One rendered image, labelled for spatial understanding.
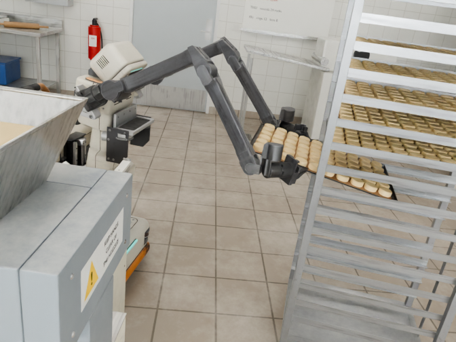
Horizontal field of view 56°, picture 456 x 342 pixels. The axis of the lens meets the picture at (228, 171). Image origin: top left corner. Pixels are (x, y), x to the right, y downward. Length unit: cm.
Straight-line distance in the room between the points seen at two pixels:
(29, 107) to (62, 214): 23
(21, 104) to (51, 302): 38
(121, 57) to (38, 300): 139
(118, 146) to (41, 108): 113
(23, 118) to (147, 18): 497
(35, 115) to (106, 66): 109
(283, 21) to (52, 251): 526
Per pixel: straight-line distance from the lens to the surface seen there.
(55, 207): 72
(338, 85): 155
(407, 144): 184
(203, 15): 569
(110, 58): 188
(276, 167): 155
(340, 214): 173
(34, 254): 61
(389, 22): 157
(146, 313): 229
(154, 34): 576
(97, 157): 202
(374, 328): 227
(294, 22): 573
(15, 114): 84
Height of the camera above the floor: 152
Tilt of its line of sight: 22 degrees down
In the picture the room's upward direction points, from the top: 8 degrees clockwise
